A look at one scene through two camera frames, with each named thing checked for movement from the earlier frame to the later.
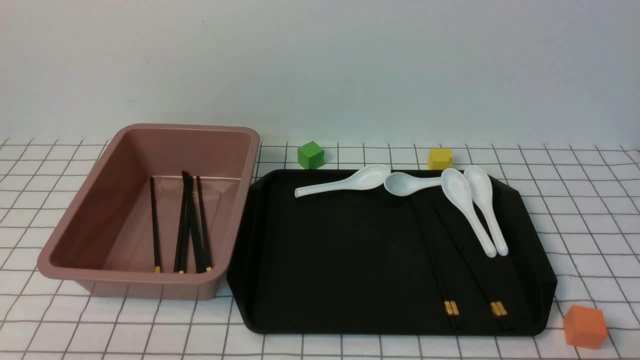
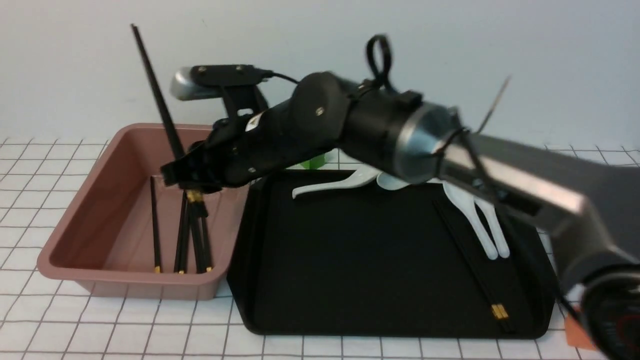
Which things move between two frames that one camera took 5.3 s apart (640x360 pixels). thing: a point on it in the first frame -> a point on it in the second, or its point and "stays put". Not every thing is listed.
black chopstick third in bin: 188,182 stays put
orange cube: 584,326 stays put
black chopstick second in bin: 179,264 stays put
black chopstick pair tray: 441,260 -> 193,196
